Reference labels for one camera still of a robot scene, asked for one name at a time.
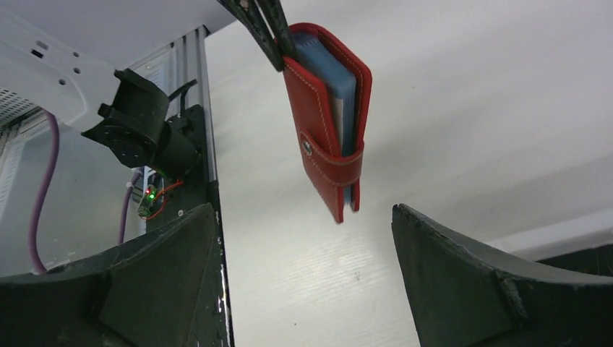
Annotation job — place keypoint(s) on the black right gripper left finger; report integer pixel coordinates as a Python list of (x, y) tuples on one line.
[(160, 289)]

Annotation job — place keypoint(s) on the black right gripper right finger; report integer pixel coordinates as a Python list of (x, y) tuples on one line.
[(463, 292)]

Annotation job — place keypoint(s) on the red leather card holder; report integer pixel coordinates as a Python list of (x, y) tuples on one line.
[(333, 175)]

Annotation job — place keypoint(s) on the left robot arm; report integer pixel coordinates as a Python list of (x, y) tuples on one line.
[(61, 55)]

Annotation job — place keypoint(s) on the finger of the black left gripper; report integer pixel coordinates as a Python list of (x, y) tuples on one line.
[(274, 37), (248, 14)]

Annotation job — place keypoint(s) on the small circuit board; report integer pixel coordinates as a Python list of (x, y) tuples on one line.
[(145, 206)]

